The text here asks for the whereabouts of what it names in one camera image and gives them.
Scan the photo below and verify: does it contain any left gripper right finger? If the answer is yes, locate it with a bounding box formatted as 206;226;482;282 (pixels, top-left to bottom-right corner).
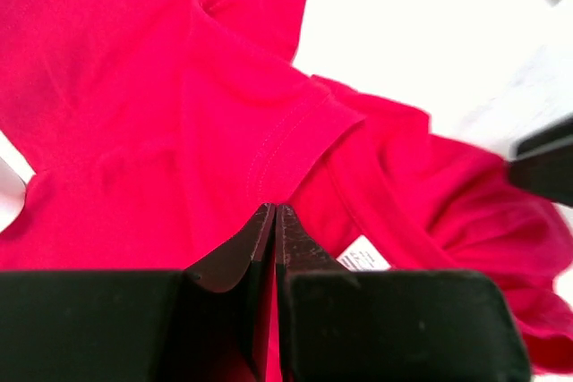
275;205;532;381

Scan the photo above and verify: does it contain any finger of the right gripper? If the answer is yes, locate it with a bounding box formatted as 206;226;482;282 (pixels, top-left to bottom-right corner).
509;115;572;208

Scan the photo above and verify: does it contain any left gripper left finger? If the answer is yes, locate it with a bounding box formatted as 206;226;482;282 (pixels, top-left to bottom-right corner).
1;204;276;381

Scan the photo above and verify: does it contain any red t-shirt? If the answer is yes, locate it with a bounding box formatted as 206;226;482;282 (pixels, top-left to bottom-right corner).
1;0;572;381

